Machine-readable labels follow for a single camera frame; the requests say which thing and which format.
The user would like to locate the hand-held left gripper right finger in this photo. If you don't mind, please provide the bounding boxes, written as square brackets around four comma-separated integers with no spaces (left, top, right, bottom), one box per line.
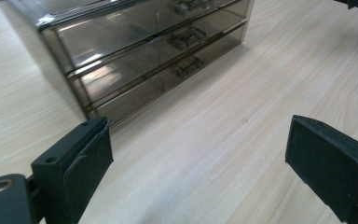
[284,115,358,224]

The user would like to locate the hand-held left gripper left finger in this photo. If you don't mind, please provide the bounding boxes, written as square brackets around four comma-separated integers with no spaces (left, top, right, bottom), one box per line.
[31,116,115,224]

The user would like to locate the smoky transparent plastic drawer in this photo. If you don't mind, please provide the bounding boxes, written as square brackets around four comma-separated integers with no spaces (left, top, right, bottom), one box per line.
[41,0,254,76]
[87,29,247,127]
[68,18,250,110]

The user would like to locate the smoky transparent drawer cabinet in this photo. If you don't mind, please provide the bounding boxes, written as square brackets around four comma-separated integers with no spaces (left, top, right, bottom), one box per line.
[7,0,255,129]

